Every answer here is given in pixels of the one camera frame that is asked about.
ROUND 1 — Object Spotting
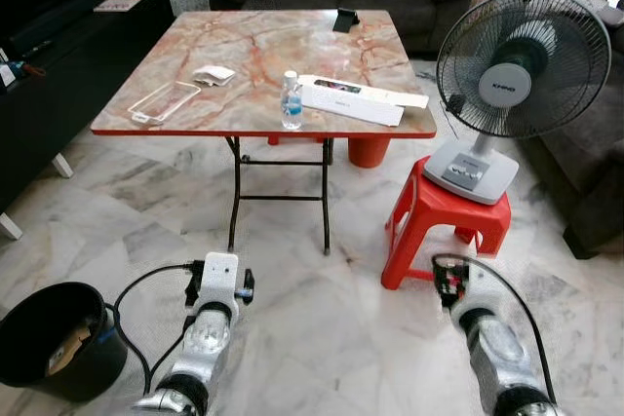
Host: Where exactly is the black rubbish bin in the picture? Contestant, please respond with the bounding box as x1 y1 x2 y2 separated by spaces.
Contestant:
0 282 129 403

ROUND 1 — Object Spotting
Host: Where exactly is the clear plastic tray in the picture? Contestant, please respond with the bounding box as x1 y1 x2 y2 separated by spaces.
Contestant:
127 79 203 127

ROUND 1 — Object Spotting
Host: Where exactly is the long white box lid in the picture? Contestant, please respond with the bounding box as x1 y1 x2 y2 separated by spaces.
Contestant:
296 74 431 111

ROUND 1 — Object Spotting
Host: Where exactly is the grey table fan black grille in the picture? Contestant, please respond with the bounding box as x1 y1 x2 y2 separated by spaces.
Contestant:
420 0 614 207

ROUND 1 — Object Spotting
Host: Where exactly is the clear plastic water bottle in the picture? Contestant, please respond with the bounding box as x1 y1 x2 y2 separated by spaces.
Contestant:
280 69 305 132

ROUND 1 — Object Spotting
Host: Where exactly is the black TV cabinet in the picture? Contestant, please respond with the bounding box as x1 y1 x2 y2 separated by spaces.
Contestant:
0 0 177 241

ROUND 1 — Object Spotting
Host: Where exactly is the marble top folding table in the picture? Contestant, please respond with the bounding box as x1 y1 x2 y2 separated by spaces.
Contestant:
91 10 439 254

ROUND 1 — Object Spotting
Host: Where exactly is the small black phone stand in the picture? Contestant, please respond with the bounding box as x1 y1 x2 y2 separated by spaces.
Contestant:
331 7 361 35

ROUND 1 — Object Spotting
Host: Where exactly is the small blue white packet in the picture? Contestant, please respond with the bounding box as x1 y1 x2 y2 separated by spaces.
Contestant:
0 59 21 87

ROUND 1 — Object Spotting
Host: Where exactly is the thin book with red print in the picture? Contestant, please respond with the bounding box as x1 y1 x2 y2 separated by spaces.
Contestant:
94 0 146 14

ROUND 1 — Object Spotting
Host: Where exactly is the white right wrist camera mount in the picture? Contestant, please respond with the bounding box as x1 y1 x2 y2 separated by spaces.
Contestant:
458 257 500 311

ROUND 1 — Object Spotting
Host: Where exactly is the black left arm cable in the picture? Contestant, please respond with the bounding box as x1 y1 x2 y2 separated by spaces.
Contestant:
109 261 202 397

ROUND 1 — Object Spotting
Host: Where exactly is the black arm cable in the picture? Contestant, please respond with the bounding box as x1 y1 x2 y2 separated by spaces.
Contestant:
433 252 558 408
109 261 202 397

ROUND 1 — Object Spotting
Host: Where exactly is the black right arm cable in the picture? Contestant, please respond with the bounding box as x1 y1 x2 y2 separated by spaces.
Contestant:
433 252 558 408

